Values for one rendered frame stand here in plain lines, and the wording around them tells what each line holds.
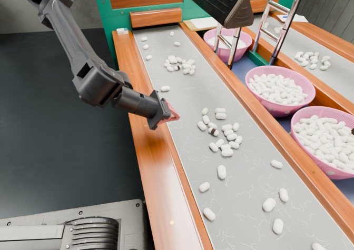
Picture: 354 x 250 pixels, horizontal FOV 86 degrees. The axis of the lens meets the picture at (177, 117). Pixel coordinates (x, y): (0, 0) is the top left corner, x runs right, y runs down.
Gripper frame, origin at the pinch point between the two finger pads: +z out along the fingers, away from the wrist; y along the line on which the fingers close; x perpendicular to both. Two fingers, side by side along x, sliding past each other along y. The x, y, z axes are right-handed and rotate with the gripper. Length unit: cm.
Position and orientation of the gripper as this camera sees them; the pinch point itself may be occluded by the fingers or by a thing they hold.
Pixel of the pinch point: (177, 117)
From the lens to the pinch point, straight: 57.1
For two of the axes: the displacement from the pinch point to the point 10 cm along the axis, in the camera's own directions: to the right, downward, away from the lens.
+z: 7.4, 2.6, 6.3
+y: -3.1, -7.0, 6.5
